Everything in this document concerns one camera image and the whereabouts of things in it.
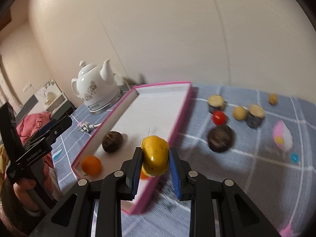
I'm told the small orange tangerine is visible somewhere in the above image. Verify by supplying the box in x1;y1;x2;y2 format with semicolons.
81;155;102;177

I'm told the dark brown fruit front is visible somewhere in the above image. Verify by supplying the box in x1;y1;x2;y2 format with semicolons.
102;131;123;153

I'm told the dark brown fruit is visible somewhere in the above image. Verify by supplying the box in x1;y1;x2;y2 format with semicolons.
102;131;123;153
207;125;235;153

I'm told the yellow pepper piece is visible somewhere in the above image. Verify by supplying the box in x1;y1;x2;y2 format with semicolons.
141;135;170;178

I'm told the red cherry tomato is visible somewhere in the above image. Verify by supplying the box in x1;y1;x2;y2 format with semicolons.
212;110;227;126

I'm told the small eggplant slice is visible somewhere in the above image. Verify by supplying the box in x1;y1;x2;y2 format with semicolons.
207;94;226;113

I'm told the large orange tangerine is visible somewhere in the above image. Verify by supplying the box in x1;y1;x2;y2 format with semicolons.
140;167;150;180

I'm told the person's left hand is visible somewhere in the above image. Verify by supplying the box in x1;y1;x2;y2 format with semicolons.
13;178;41;212

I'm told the pink red cloth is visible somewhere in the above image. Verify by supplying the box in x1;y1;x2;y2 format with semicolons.
16;111;51;145

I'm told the white bedside cabinet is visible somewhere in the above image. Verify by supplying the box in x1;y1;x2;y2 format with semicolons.
16;78;75;122

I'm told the white kettle power plug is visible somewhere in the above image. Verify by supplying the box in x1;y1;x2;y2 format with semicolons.
79;121;101;133

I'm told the white ceramic electric kettle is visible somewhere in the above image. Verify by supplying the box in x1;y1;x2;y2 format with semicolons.
71;59;130;115

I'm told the pink white box tray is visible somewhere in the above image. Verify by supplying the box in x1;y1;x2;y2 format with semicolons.
71;81;194;215

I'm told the blue checked tablecloth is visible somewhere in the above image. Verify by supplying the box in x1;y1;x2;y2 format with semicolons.
52;86;315;236

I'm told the tan round fruit near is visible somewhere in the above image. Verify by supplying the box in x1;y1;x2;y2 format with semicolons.
232;106;247;121

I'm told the tan round fruit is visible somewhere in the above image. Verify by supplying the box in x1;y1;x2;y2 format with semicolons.
268;94;278;106
232;106;247;121

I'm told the large eggplant slice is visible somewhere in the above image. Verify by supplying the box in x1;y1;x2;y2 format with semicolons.
246;104;266;128

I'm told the tan round fruit far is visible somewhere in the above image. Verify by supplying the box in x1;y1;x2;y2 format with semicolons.
268;94;278;106

